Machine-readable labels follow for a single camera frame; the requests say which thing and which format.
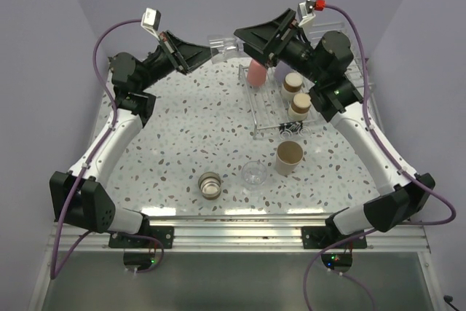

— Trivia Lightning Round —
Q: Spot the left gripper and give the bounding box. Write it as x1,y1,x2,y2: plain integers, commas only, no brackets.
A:
138,31,218,92

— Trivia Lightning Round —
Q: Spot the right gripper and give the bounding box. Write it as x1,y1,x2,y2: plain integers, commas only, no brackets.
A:
234,9,325,84

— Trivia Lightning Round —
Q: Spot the pink plastic cup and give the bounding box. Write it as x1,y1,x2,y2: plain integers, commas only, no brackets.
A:
247,60,267,87

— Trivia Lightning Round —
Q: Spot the lavender plastic cup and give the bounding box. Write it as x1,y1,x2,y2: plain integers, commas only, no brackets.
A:
274,65,289,82

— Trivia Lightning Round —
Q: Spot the small clear glass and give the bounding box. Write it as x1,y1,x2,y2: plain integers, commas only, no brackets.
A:
208,35,243,64

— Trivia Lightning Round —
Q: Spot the steel cup with cork band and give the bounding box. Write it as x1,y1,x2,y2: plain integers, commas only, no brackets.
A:
281,72,303,101

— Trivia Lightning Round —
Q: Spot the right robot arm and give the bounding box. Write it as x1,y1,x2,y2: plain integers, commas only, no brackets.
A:
234,9,435,248

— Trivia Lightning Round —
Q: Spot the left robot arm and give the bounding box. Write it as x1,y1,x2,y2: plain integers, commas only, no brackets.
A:
50,31,217,248

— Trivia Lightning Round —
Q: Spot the beige plastic cup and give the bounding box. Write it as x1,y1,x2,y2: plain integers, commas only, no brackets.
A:
275,141,304,176

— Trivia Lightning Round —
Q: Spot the large clear glass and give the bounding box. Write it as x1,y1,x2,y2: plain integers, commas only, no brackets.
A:
241,160,267,195

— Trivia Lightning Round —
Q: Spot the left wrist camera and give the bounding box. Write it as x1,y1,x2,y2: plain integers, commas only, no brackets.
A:
141,8,161,39

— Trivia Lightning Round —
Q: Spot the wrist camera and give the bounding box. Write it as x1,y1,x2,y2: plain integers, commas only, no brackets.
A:
297,0,326,30
141,8,161,39

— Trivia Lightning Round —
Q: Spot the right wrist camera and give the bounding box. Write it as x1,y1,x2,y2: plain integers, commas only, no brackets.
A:
297,0,326,30

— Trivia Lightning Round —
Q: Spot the white wire dish rack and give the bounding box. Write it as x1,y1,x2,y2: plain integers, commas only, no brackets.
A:
238,21,376,140

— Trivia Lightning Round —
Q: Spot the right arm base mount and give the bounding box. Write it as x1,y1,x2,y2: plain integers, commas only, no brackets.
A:
301,227,368,272

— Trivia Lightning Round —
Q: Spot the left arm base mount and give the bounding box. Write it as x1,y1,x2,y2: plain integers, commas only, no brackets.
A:
108,226,174,274

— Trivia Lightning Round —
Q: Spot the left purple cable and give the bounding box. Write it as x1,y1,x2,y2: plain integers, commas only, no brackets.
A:
49,19,145,281

